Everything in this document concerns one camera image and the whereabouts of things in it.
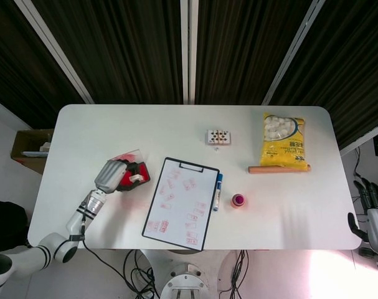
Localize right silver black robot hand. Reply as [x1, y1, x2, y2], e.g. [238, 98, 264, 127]
[347, 179, 378, 257]

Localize black clipboard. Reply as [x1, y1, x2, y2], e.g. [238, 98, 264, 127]
[141, 157, 221, 252]

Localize yellow bag of white puffs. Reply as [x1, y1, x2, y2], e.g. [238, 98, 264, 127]
[258, 112, 311, 168]

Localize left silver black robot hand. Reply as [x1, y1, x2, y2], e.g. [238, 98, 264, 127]
[93, 158, 146, 195]

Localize white robot torso base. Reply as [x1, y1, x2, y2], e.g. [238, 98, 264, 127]
[159, 262, 210, 299]

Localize white slanted frame post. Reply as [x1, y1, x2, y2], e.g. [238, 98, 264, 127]
[14, 0, 95, 105]
[261, 0, 327, 107]

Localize dark brown curtain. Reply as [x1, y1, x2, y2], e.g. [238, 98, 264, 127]
[0, 0, 378, 150]

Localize wooden rolling pin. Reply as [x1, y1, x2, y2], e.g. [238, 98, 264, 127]
[247, 164, 312, 175]

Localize white upright frame post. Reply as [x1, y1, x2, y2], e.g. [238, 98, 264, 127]
[179, 0, 200, 105]

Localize black trousers leg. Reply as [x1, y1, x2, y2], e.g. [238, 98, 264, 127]
[0, 197, 29, 250]

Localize blue whiteboard marker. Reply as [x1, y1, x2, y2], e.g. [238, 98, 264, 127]
[212, 173, 225, 213]

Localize black cable bundle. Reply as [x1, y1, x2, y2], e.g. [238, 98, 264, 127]
[123, 249, 160, 299]
[218, 249, 250, 295]

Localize red ink pad clear lid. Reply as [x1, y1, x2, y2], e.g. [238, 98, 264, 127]
[109, 149, 153, 192]

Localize brown cardboard box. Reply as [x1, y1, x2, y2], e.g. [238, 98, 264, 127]
[10, 128, 55, 175]

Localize flat grey blue item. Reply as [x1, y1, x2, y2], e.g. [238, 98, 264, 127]
[21, 150, 50, 158]

